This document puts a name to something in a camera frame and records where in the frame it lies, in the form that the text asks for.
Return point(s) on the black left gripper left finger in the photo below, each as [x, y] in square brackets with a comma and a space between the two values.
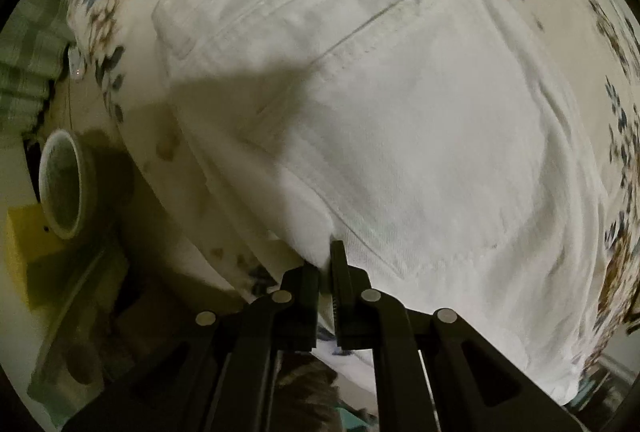
[289, 316]

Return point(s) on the green checked cloth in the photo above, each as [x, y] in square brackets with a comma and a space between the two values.
[33, 43]

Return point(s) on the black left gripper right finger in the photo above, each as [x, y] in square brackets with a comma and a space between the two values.
[364, 317]

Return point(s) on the floral fleece blanket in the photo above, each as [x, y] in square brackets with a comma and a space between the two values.
[594, 43]

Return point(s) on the white pants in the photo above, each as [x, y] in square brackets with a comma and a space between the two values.
[436, 138]

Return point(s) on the yellow box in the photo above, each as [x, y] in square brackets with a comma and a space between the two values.
[39, 262]

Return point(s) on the white round cup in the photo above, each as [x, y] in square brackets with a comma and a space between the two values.
[67, 183]

